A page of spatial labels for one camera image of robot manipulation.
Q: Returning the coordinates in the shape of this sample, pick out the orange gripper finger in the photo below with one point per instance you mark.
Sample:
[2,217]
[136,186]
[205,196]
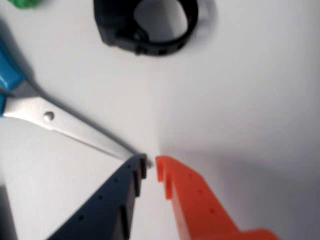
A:
[200,207]

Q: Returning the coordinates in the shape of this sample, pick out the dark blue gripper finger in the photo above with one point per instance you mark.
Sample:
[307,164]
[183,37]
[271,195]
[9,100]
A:
[105,205]

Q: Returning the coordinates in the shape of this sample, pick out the black marker with green cap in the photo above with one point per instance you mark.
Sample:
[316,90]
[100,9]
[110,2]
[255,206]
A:
[23,3]

